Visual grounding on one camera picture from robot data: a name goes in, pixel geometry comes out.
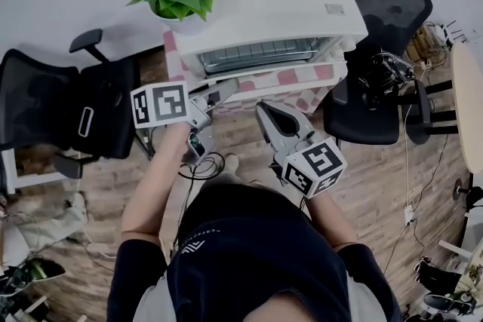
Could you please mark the black mesh office chair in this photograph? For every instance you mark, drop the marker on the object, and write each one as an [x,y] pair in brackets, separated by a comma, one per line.
[388,3]

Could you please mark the person's right forearm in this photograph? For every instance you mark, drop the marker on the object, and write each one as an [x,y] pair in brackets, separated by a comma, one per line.
[332,218]

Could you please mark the white power strip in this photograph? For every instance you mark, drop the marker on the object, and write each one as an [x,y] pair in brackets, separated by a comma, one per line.
[409,215]

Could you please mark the white router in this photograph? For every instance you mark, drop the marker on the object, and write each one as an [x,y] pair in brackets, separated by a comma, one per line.
[453,34]

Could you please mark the grey black office chair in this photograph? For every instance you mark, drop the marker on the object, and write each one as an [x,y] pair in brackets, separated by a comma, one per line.
[449,303]

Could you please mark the person's dark top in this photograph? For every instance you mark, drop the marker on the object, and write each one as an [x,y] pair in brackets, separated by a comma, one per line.
[245,256]

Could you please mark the black office chair white label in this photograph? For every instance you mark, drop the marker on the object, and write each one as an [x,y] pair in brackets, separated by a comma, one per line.
[105,105]

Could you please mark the white desk frame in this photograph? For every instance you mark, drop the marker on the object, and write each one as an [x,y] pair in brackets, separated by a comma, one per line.
[454,249]
[34,181]

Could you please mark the black stand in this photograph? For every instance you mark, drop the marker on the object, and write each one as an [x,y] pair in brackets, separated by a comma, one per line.
[473,194]

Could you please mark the black green shoe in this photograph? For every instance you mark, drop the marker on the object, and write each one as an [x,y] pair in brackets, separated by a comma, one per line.
[41,270]

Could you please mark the person's left forearm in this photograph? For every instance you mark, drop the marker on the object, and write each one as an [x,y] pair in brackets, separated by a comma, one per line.
[154,184]

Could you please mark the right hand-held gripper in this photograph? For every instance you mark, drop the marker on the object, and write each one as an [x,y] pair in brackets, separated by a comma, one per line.
[313,169]

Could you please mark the person's left shoe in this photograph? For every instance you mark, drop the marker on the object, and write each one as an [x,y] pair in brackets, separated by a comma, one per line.
[232,163]

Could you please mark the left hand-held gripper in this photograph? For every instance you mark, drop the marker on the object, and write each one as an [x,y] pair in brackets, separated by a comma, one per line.
[160,105]

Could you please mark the pink white checked tablecloth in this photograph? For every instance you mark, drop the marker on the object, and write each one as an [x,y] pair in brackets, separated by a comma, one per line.
[171,60]

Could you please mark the round light wood table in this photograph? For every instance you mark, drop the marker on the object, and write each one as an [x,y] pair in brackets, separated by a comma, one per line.
[468,105]

